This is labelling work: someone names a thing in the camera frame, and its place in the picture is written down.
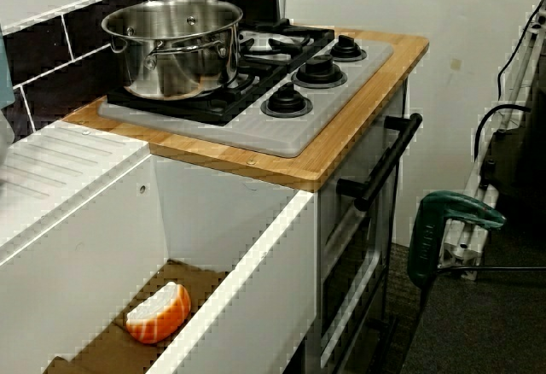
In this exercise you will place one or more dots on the salmon sushi toy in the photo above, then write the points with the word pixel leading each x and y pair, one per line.
pixel 158 314

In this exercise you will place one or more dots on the dark grey side panel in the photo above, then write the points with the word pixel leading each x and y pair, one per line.
pixel 260 7

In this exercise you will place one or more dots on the stainless steel pot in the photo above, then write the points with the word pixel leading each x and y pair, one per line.
pixel 179 62

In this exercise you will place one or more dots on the black burner grate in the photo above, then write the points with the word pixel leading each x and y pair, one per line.
pixel 170 107
pixel 315 36

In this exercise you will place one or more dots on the black stove knob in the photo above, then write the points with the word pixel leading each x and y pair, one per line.
pixel 286 101
pixel 347 48
pixel 319 71

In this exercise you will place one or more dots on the grey stove top panel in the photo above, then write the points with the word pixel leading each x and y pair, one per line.
pixel 277 135

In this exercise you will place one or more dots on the wooden countertop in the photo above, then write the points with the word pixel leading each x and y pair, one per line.
pixel 341 135

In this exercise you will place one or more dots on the dark tile backsplash panel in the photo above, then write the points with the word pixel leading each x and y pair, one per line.
pixel 42 54

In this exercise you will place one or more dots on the teal box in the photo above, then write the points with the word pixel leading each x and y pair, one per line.
pixel 5 75

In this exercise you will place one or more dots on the brown cardboard sheet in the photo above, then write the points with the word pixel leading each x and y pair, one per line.
pixel 200 280

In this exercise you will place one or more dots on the white oven door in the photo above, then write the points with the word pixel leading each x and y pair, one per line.
pixel 362 263

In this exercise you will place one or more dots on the green clamp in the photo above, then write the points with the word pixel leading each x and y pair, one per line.
pixel 426 237

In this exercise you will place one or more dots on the white sink basin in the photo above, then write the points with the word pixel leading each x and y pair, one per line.
pixel 256 305

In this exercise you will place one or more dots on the black bulky object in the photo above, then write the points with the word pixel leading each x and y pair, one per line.
pixel 520 169

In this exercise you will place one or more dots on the aluminium frame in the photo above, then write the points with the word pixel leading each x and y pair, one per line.
pixel 478 194

